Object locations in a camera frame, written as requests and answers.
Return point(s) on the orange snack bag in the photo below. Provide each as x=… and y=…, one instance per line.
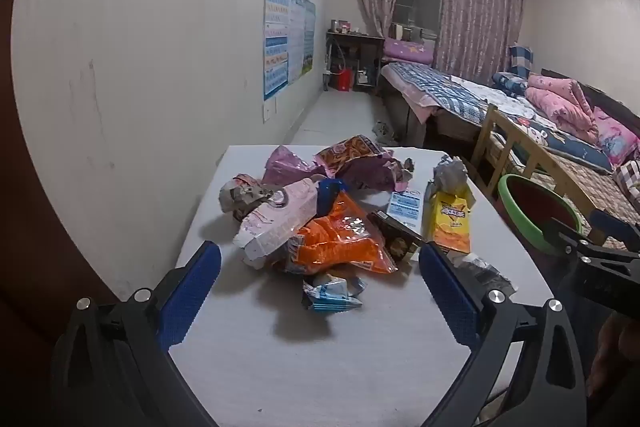
x=340, y=242

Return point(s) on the person's right hand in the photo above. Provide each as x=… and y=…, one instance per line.
x=620, y=357

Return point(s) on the blue plaid quilt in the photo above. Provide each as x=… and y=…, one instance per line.
x=440, y=92

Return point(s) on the small light-blue white wrapper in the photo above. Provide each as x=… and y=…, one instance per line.
x=330, y=294

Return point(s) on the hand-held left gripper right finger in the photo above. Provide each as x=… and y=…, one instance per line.
x=450, y=302

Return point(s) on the patterned orange-brown snack bag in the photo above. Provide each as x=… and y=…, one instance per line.
x=350, y=153

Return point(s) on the navy floral pillow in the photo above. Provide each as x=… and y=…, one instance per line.
x=509, y=83

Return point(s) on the green basin with red inside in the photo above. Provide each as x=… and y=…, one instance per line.
x=540, y=212

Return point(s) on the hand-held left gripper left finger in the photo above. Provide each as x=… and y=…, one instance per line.
x=192, y=297

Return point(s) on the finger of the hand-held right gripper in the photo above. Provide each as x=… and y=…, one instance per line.
x=567, y=239
x=617, y=229

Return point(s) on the dark wooden desk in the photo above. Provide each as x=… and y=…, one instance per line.
x=352, y=44

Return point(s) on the pink cartoon pillow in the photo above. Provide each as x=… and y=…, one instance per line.
x=615, y=137

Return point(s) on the dark bed headboard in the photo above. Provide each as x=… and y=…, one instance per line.
x=610, y=99

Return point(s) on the blue foil wrapper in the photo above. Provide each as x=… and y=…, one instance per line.
x=328, y=196

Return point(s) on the grey-brown paper wrapper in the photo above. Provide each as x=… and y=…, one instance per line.
x=240, y=199

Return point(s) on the dark wooden bed frame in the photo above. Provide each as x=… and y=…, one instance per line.
x=415, y=124

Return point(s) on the red bucket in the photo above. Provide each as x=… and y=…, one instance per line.
x=343, y=79

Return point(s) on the dark brown wooden panel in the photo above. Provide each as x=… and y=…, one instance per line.
x=30, y=207

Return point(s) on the white wall socket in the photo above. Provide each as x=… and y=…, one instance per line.
x=269, y=111

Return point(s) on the blue white plaid pillow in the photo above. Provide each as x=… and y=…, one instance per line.
x=521, y=62

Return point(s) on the folded purple blanket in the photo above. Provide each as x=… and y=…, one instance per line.
x=407, y=52

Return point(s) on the pink bed sheet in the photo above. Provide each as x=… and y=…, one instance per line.
x=417, y=104

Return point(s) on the pink foil wrapper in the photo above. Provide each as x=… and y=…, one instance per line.
x=287, y=167

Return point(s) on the navy cartoon blanket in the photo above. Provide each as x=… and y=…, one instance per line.
x=565, y=142

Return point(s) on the light wooden chair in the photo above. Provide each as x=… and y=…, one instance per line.
x=502, y=139

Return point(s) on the yellow torn carton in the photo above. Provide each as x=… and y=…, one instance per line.
x=450, y=222

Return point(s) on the dark brown gold box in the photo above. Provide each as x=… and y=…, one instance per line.
x=395, y=237

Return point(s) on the grey black wrapper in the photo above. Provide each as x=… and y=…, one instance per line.
x=480, y=272

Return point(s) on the pale chart wall poster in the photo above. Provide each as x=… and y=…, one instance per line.
x=302, y=39

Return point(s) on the blue chart wall poster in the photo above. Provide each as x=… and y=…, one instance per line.
x=276, y=42

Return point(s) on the grey cloth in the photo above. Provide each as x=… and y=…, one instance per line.
x=384, y=132

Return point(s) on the white blue milk carton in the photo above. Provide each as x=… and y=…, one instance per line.
x=405, y=207

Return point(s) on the pink quilt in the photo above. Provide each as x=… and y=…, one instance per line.
x=560, y=104

